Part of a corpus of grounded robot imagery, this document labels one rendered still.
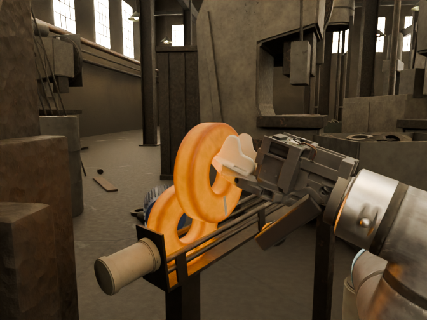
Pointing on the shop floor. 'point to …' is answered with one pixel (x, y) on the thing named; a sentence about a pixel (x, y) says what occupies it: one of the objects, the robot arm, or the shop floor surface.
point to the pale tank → (339, 19)
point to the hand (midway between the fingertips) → (213, 160)
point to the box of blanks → (383, 155)
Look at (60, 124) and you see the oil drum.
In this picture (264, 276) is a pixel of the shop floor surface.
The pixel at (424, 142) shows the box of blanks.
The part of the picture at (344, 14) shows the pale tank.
